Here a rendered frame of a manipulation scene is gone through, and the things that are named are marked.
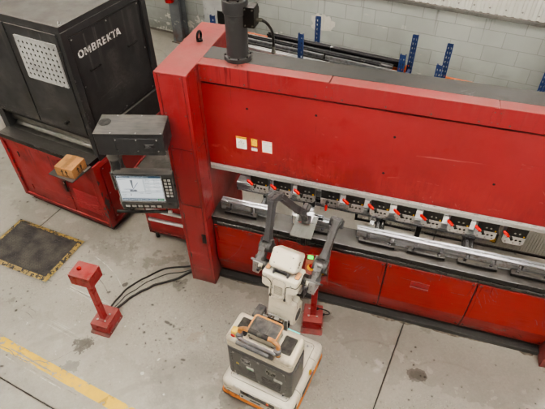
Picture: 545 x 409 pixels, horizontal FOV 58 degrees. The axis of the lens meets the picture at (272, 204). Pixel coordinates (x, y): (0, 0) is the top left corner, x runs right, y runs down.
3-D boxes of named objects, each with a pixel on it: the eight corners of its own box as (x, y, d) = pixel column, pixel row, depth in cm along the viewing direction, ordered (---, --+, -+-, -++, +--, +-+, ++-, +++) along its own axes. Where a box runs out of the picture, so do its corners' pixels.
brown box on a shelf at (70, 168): (49, 174, 462) (44, 164, 454) (68, 159, 479) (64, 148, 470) (72, 183, 453) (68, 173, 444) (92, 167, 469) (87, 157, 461)
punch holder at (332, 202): (319, 204, 401) (321, 190, 389) (322, 198, 407) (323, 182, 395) (337, 208, 398) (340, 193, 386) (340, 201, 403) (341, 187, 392)
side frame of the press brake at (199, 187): (192, 278, 495) (152, 71, 336) (224, 221, 553) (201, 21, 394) (216, 284, 489) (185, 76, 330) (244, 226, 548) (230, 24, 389)
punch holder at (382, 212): (368, 214, 392) (371, 200, 381) (370, 208, 398) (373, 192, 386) (387, 218, 389) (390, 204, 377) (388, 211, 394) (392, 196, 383)
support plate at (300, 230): (289, 235, 402) (289, 234, 401) (298, 213, 420) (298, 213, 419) (311, 240, 398) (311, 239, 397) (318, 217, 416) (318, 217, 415)
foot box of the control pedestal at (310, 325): (300, 333, 448) (300, 325, 440) (302, 310, 466) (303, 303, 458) (321, 335, 446) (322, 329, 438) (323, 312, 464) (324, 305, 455)
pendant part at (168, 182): (122, 208, 391) (112, 174, 366) (126, 198, 399) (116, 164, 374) (178, 209, 389) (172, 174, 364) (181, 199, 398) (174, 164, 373)
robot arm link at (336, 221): (332, 210, 356) (345, 215, 354) (332, 216, 368) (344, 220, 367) (311, 267, 343) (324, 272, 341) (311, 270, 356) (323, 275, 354)
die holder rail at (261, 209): (221, 208, 443) (221, 200, 436) (224, 203, 447) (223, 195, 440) (274, 219, 432) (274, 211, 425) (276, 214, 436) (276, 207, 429)
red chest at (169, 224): (151, 240, 533) (132, 169, 464) (171, 209, 568) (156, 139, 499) (193, 250, 522) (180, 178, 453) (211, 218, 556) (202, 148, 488)
